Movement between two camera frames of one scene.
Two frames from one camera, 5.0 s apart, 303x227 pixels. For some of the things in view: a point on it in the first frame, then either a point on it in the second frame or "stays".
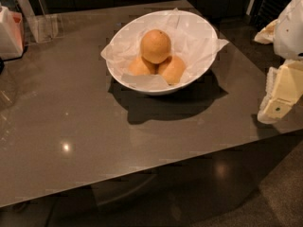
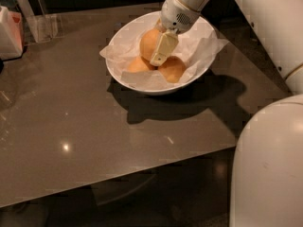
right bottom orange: [172, 69] stays
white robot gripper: [290, 32] → [174, 15]
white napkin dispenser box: [11, 34] stays
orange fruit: [155, 46] stays
